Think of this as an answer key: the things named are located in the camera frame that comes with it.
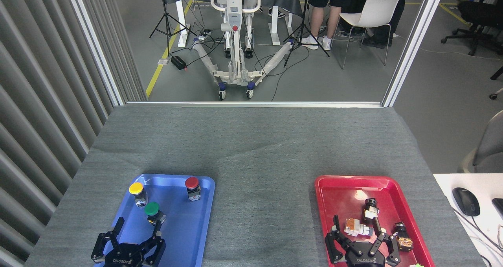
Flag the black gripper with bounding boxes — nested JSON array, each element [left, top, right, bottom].
[[91, 217, 165, 267], [325, 215, 401, 267]]

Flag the green push button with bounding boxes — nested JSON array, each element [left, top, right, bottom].
[[144, 202, 166, 225]]

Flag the yellow push button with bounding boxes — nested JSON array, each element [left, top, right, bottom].
[[129, 182, 149, 208]]

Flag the red push button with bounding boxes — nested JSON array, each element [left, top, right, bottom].
[[185, 177, 202, 201]]

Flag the blue plastic tray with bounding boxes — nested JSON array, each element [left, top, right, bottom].
[[94, 174, 216, 267]]

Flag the red plastic tray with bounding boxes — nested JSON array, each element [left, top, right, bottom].
[[314, 175, 436, 267]]

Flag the white desk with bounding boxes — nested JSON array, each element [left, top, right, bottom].
[[433, 173, 503, 267]]

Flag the black computer mouse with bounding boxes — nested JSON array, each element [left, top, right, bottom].
[[452, 187, 481, 217]]

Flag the grey table cloth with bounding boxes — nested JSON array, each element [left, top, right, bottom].
[[24, 105, 486, 267]]

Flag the grey chair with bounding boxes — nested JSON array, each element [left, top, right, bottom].
[[458, 110, 503, 174]]

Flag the black chair leg with caster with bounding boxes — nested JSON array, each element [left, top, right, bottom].
[[489, 66, 503, 100]]

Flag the black tripod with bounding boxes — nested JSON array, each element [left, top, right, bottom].
[[149, 0, 197, 57], [284, 0, 330, 68]]

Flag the white plastic chair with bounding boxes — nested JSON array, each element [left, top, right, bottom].
[[339, 0, 402, 71]]

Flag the white wheeled stand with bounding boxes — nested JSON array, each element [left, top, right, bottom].
[[191, 0, 294, 101]]

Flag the black office chair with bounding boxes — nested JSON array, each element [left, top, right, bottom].
[[441, 0, 503, 56]]

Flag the white orange switch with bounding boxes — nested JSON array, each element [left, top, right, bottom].
[[344, 218, 374, 238]]

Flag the black knob switch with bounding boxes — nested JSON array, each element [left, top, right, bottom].
[[362, 198, 380, 223]]

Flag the black orange switch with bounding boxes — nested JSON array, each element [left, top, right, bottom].
[[392, 222, 414, 252]]

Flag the silver frame post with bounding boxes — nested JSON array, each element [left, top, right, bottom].
[[382, 0, 448, 107], [65, 0, 126, 106]]

